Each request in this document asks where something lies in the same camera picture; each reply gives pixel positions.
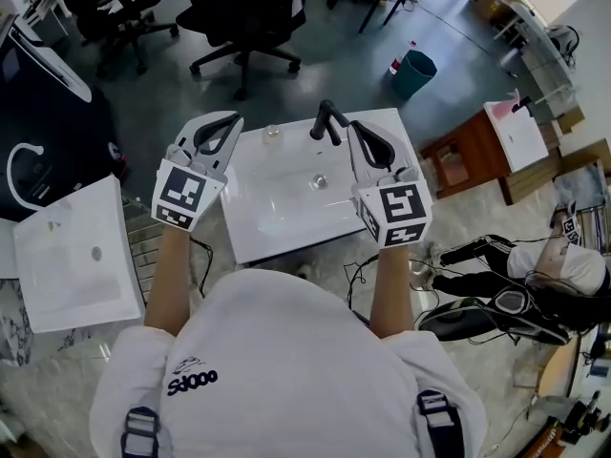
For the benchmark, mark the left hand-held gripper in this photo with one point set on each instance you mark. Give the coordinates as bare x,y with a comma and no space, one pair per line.
183,193

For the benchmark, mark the black office chair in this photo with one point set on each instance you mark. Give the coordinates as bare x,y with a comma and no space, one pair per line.
243,17
114,12

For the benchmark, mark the cardboard box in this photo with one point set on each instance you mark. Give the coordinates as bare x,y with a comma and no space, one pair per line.
491,3

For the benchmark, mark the white gooseneck faucet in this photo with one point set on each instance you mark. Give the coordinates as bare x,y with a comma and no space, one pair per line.
12,174

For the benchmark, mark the long white table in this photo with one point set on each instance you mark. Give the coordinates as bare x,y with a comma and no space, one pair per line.
539,41

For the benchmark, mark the marble slab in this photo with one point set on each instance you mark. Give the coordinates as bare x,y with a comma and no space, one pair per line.
14,322

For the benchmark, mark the person's left forearm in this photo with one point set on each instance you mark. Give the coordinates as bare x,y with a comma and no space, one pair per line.
167,279

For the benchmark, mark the brown wooden cabinet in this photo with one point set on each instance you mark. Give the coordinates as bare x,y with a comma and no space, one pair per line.
463,160

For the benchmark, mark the teal waste bin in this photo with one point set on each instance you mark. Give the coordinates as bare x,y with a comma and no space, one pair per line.
413,74

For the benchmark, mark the small black faucet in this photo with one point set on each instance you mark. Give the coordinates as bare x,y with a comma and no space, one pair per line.
522,104

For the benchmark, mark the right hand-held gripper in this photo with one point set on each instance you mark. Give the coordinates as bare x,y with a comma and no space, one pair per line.
396,208

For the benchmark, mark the small clear glass jar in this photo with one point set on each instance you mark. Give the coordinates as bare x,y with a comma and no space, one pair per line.
270,134

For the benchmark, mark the person's white t-shirt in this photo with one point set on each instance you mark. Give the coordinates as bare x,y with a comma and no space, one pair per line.
286,365

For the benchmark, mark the white rectangular washbasin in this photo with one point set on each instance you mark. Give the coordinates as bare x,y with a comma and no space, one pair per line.
518,136
71,256

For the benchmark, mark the white ceramic sink basin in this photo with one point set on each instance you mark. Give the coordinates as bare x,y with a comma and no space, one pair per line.
286,208

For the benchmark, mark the person's right forearm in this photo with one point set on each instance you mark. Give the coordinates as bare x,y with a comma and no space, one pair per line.
392,289

